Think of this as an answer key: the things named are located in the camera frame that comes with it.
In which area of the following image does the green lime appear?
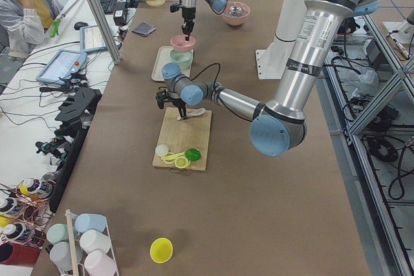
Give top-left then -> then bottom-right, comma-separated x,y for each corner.
184,148 -> 202,162

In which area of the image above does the white rabbit tray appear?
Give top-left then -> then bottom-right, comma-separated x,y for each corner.
151,46 -> 191,82

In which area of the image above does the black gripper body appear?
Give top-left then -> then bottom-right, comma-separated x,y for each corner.
171,95 -> 186,116
182,7 -> 196,34

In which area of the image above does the white cup on rack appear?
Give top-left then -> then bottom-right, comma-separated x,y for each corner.
80,229 -> 111,253

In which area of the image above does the black tool stand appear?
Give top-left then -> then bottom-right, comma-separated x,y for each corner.
36,87 -> 102,213

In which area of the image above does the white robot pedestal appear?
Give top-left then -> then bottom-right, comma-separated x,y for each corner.
256,0 -> 307,80

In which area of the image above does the grey cup on rack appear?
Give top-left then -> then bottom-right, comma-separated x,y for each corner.
49,241 -> 72,271

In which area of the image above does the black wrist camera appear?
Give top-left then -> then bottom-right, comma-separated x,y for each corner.
156,87 -> 171,110
169,3 -> 181,13

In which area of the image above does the green cup on rack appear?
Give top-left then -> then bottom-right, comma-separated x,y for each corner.
46,224 -> 69,245

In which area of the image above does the white ceramic spoon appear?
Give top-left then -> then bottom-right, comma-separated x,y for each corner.
177,108 -> 206,121

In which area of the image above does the bottom green bowl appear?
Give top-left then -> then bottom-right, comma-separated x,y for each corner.
177,63 -> 191,70

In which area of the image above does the top green bowl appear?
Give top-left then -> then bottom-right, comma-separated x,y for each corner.
169,49 -> 193,63

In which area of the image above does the black computer mouse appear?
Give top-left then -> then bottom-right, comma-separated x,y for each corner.
74,21 -> 89,30

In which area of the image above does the aluminium frame rail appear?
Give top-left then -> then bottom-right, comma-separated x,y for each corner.
87,0 -> 121,65

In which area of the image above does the middle green bowl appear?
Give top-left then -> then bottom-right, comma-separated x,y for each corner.
171,58 -> 193,68

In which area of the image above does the bamboo cutting board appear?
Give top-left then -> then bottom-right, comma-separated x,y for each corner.
156,107 -> 212,171

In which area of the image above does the green bowl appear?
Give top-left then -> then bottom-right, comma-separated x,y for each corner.
177,63 -> 191,70
171,58 -> 193,68
169,49 -> 193,63

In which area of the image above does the seated person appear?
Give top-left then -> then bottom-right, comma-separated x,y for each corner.
1,0 -> 63,54

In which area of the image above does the lemon slice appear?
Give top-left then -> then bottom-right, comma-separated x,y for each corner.
163,159 -> 175,165

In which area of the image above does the blue cup on rack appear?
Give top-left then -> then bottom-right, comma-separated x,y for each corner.
74,213 -> 107,233

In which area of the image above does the wooden cup rack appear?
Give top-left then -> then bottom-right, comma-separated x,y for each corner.
65,209 -> 120,275

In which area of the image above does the black power adapter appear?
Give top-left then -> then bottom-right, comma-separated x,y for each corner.
113,1 -> 127,26

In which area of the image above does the pink cup on rack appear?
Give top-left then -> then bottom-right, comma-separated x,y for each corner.
84,249 -> 116,276

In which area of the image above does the large pink bowl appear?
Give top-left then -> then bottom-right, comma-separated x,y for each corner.
221,1 -> 250,26

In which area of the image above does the small pink bowl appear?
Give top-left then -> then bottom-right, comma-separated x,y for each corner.
170,34 -> 196,52

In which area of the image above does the grey folded cloth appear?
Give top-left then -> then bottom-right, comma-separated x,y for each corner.
132,22 -> 156,37

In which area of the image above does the yellow sauce bottle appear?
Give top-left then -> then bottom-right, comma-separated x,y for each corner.
21,178 -> 53,199

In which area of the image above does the teach pendant tablet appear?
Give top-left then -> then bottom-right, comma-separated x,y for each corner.
36,49 -> 87,85

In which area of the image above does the yellow plastic knife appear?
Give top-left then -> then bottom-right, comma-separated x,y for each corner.
160,152 -> 186,161

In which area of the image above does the lemon half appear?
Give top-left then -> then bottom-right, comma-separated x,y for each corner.
174,156 -> 191,169

